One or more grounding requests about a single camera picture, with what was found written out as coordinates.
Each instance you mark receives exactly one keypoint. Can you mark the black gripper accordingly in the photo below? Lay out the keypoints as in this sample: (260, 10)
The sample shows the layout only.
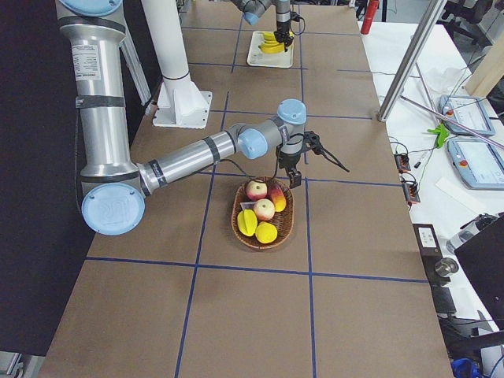
(290, 163)
(282, 29)

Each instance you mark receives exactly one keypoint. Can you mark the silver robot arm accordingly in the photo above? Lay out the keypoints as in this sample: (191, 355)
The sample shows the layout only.
(253, 10)
(113, 186)

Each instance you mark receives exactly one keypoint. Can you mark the woven wicker basket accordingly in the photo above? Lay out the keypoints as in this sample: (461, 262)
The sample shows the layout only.
(283, 220)

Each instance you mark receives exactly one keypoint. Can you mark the white rectangular bear tray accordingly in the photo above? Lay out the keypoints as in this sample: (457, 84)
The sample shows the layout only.
(256, 57)

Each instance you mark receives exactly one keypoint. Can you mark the small orange fruit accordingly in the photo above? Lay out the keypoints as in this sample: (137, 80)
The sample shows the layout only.
(277, 197)

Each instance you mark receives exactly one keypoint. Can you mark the pink white peach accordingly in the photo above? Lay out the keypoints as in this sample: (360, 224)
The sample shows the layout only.
(264, 209)

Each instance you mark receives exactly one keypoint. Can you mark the yellow pear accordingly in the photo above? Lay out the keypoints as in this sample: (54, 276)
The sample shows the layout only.
(266, 233)

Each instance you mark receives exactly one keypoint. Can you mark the yellow starfruit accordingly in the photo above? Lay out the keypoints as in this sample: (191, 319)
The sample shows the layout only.
(247, 222)

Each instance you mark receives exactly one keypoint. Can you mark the red fire extinguisher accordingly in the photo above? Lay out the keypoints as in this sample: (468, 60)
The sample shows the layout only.
(370, 13)

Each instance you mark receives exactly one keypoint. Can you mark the upper orange connector block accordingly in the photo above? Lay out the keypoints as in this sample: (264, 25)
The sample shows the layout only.
(402, 162)

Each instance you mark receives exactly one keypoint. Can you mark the orange connector block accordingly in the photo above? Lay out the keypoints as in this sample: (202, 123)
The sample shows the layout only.
(402, 162)
(410, 190)

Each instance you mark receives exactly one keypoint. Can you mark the lower orange connector block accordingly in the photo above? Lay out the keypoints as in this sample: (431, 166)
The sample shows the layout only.
(410, 190)

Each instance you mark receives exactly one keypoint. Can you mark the green plastic clamp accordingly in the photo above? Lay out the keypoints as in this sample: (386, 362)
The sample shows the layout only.
(442, 134)

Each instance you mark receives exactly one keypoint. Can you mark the black device with label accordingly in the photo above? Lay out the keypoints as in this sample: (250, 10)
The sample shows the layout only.
(427, 240)

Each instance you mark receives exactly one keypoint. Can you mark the thin metal rod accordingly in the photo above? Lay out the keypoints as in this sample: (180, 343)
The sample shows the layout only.
(454, 122)

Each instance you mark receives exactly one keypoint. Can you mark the upper teach pendant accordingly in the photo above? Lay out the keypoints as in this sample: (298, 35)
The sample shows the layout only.
(468, 111)

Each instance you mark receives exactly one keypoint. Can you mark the teach pendant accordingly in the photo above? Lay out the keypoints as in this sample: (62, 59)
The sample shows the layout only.
(478, 163)
(468, 111)

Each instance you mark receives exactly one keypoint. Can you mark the lower teach pendant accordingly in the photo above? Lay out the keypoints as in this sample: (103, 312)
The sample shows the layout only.
(478, 163)

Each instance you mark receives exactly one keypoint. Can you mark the black monitor corner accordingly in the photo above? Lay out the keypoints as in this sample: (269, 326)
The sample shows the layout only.
(481, 258)

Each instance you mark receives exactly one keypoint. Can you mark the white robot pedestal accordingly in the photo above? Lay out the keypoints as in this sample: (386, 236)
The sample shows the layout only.
(180, 103)

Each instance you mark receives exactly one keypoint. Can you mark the aluminium frame post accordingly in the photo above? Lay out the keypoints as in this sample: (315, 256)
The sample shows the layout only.
(416, 45)

